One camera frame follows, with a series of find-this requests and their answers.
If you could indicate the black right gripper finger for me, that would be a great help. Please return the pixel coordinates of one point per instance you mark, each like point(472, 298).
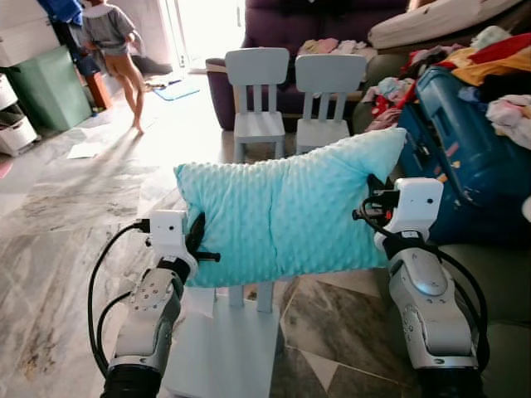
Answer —
point(376, 184)

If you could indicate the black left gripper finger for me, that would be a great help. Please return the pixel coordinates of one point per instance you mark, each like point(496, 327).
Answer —
point(211, 256)

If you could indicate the teal dotted pillow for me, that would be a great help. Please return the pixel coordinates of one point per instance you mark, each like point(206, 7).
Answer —
point(282, 207)

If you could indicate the purple fabric sofa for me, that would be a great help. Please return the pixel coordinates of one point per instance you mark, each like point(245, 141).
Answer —
point(290, 21)

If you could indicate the white plastic kids chair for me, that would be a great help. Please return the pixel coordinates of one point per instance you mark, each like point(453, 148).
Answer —
point(257, 66)
point(330, 75)
point(220, 348)

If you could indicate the blue suitcase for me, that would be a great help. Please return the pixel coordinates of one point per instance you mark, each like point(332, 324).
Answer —
point(473, 141)

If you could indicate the white paper sheet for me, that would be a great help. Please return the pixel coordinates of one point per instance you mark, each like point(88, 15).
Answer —
point(85, 150)

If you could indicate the light blue floor mat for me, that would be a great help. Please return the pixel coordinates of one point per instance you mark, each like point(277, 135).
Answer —
point(176, 89)

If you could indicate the pale pink white garment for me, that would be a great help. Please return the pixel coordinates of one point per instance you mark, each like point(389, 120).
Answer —
point(510, 116)

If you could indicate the yellow garment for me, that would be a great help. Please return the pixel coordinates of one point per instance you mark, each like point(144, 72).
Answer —
point(498, 66)

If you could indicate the cream long cushion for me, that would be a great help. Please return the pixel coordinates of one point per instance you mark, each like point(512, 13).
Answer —
point(440, 21)

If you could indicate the orange wooden cabinet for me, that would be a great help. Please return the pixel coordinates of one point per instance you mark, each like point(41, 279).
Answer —
point(98, 89)

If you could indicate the red garment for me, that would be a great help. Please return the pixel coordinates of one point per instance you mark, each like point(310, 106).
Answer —
point(506, 48)

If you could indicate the green laundry bin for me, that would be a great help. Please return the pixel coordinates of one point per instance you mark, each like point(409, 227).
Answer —
point(50, 91)

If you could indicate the white plastic drawers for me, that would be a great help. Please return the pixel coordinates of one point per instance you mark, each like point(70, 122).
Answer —
point(15, 133)

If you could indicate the child in grey shirt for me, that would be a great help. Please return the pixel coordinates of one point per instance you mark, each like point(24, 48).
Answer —
point(108, 29)

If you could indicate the blue hanging cloth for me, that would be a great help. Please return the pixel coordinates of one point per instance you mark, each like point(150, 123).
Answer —
point(60, 10)

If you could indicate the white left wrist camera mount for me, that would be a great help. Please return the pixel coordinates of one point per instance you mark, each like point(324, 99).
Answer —
point(166, 232)

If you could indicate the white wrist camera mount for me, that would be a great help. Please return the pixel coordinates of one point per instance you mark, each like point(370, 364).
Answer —
point(415, 207)
point(166, 232)

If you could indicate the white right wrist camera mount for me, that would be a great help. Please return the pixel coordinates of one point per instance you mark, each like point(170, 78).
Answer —
point(415, 207)

